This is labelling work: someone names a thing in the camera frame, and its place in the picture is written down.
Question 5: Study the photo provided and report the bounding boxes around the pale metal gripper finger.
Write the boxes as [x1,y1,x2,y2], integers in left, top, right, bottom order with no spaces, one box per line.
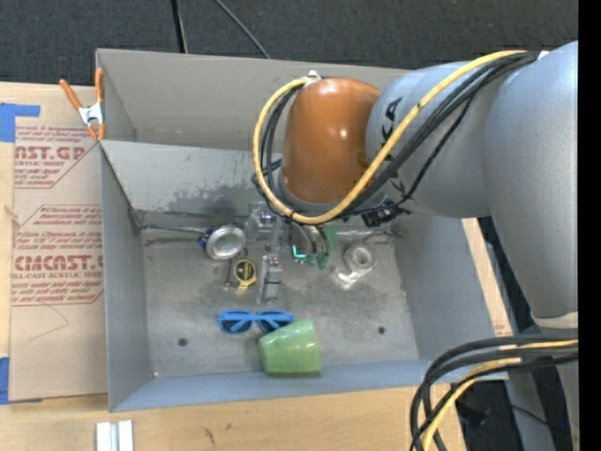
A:
[256,254,284,303]
[243,201,276,242]

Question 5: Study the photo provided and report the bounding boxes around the yellow and black round tool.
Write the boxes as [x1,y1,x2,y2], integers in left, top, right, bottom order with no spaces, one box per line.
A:
[223,257,259,291]

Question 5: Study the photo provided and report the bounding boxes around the silver round metal tin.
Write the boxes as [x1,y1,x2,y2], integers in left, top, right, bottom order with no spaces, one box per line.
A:
[196,223,248,261]

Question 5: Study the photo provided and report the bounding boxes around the blue sunglasses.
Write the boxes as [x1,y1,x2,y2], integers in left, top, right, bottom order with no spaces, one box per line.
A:
[216,308,297,335]

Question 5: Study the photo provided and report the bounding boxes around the green cup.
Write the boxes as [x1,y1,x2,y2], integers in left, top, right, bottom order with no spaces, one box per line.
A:
[257,318,324,377]

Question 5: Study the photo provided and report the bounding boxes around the clear glass thing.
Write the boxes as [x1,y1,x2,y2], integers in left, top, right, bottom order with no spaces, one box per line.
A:
[334,243,378,291]

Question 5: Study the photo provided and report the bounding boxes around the grey metal bin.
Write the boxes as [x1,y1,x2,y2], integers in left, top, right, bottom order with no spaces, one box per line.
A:
[95,48,500,413]

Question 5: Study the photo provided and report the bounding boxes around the brown cardboard board, red print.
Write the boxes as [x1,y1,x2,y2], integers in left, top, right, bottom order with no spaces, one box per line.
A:
[0,81,110,406]

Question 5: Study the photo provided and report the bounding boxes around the black cylinder on white bracket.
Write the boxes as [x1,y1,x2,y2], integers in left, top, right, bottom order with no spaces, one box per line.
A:
[361,198,405,229]

